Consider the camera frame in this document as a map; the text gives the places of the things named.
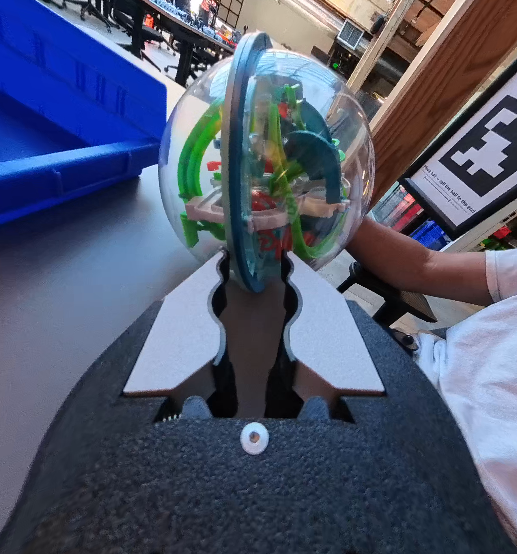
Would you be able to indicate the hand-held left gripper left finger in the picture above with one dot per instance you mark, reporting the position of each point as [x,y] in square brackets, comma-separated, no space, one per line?
[176,342]

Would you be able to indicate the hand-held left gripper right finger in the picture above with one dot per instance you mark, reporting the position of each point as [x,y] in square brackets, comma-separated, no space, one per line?
[332,342]

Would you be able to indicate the clear plastic maze ball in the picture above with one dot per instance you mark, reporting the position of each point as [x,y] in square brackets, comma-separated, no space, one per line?
[275,164]

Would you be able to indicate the black office chair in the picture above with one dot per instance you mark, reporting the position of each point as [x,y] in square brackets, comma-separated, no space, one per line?
[141,30]
[410,303]

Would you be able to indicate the black framed marker sign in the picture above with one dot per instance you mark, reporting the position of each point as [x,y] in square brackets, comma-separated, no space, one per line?
[488,156]

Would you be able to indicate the blue plastic bin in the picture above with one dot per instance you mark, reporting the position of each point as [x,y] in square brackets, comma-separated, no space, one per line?
[46,130]

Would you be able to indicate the office desk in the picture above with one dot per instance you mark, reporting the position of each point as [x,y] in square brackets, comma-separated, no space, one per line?
[189,39]

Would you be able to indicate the wooden post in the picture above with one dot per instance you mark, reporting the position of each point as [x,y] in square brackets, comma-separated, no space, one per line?
[436,86]

